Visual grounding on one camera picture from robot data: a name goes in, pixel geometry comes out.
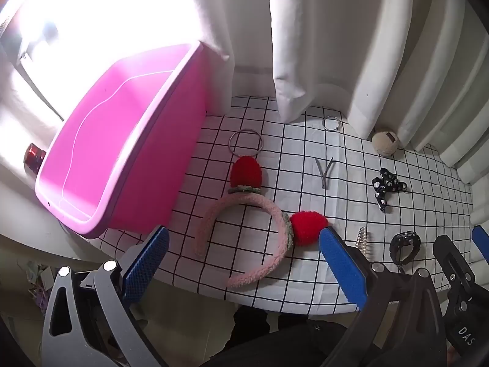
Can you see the person's dark clothing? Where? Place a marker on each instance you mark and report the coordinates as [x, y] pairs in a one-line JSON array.
[[275, 346]]

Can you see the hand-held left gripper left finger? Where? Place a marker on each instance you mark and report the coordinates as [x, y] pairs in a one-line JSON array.
[[147, 265]]

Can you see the white checked tablecloth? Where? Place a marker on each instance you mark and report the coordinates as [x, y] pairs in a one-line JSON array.
[[344, 206]]

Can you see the small silver hoop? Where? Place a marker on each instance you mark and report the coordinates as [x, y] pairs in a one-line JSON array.
[[324, 124]]

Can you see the large silver bangle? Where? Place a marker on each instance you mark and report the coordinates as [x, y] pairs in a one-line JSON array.
[[230, 149]]

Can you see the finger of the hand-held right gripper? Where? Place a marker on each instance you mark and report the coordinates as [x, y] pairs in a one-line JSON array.
[[481, 239], [454, 267]]

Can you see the white curtain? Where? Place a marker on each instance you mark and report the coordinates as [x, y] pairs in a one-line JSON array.
[[214, 26], [324, 46]]

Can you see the pink plastic bin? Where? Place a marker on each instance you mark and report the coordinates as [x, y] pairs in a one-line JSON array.
[[114, 141]]

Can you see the pink headband with red pompoms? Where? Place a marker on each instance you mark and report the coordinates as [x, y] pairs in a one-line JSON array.
[[263, 271]]

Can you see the red jar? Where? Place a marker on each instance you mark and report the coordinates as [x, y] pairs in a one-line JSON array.
[[33, 157]]

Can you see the pale clutter pile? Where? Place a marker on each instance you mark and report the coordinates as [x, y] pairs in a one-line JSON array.
[[40, 283]]

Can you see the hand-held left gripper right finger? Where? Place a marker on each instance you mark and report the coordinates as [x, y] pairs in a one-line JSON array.
[[344, 267]]

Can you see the beige ball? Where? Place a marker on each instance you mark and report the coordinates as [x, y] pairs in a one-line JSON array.
[[384, 144]]

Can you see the black dotted hair bow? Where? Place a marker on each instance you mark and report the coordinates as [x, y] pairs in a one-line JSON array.
[[382, 188]]

